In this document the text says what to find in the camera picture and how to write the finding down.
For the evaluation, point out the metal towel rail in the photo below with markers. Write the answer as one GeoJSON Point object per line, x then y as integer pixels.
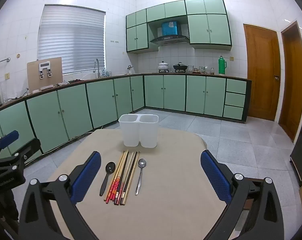
{"type": "Point", "coordinates": [0, 61]}

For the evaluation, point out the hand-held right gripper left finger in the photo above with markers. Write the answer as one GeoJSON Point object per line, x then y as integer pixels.
{"type": "Point", "coordinates": [87, 177]}

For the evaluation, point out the black range hood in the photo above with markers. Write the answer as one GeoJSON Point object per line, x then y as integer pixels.
{"type": "Point", "coordinates": [169, 39]}

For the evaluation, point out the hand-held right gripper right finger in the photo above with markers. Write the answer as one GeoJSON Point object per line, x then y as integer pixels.
{"type": "Point", "coordinates": [214, 177]}

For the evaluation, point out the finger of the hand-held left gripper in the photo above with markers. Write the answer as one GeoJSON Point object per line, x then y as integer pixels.
{"type": "Point", "coordinates": [8, 138]}
{"type": "Point", "coordinates": [28, 148]}

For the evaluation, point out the metal spoon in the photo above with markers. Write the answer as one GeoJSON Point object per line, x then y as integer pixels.
{"type": "Point", "coordinates": [142, 163]}

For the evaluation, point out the plain bamboo chopstick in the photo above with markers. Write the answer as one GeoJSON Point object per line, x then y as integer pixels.
{"type": "Point", "coordinates": [131, 157]}
{"type": "Point", "coordinates": [132, 180]}

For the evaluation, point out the brown cardboard box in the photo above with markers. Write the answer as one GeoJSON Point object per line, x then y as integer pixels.
{"type": "Point", "coordinates": [33, 75]}

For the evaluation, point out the green thermos flask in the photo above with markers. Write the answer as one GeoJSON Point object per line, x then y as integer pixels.
{"type": "Point", "coordinates": [221, 65]}

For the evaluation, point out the black plastic spoon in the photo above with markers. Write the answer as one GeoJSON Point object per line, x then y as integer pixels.
{"type": "Point", "coordinates": [110, 167]}

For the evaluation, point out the black wok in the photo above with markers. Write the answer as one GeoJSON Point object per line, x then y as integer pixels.
{"type": "Point", "coordinates": [180, 67]}

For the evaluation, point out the white window blinds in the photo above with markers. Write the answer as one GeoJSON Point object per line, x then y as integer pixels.
{"type": "Point", "coordinates": [71, 42]}

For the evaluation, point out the green kitchen cabinets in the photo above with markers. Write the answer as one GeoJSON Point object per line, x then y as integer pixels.
{"type": "Point", "coordinates": [73, 105]}
{"type": "Point", "coordinates": [206, 30]}

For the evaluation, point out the green lower kitchen cabinets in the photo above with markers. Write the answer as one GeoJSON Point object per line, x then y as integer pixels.
{"type": "Point", "coordinates": [73, 105]}

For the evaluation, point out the chrome kitchen faucet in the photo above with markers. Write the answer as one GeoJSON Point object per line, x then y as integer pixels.
{"type": "Point", "coordinates": [97, 67]}

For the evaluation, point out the white plastic utensil holder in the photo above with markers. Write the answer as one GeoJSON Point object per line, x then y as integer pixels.
{"type": "Point", "coordinates": [131, 132]}

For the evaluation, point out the white cooking pot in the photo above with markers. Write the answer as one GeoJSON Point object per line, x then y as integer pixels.
{"type": "Point", "coordinates": [163, 66]}

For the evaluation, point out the blue wrapped hood chimney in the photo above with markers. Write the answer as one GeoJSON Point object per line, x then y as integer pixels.
{"type": "Point", "coordinates": [170, 27]}

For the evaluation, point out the plain wooden door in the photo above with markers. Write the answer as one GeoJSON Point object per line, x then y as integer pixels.
{"type": "Point", "coordinates": [292, 80]}

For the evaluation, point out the green upper kitchen cabinets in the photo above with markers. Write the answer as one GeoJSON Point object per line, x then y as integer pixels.
{"type": "Point", "coordinates": [206, 30]}

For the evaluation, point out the row of glass jars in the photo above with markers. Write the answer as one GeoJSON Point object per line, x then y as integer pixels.
{"type": "Point", "coordinates": [203, 70]}

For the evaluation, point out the wooden door with knob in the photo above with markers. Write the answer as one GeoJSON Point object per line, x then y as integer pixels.
{"type": "Point", "coordinates": [261, 75]}

